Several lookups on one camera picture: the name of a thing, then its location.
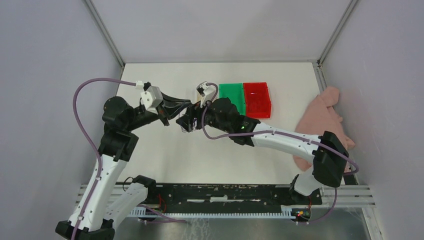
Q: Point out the white slotted cable duct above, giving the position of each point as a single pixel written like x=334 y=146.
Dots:
x=142 y=212

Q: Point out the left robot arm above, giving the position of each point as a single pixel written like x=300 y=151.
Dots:
x=94 y=218

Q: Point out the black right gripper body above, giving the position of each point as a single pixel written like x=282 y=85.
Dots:
x=210 y=120

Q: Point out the pink cloth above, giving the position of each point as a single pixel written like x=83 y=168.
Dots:
x=320 y=116

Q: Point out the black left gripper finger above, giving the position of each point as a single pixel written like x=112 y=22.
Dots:
x=173 y=101
x=173 y=111

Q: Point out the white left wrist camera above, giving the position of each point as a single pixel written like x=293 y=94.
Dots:
x=151 y=98

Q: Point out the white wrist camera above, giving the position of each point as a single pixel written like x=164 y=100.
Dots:
x=151 y=98
x=208 y=92

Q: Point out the red plastic bin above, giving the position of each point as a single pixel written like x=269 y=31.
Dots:
x=257 y=100

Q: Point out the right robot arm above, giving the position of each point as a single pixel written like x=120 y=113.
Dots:
x=327 y=156

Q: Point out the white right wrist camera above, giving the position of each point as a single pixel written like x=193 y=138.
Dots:
x=208 y=92

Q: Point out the green plastic bin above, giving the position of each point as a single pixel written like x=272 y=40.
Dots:
x=235 y=93

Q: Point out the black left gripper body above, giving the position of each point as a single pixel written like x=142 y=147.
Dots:
x=151 y=116

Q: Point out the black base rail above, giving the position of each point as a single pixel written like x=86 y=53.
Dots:
x=190 y=198

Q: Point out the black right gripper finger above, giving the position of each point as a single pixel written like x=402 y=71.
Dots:
x=195 y=111
x=188 y=125

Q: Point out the clear plastic bin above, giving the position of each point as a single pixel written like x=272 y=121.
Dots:
x=197 y=96

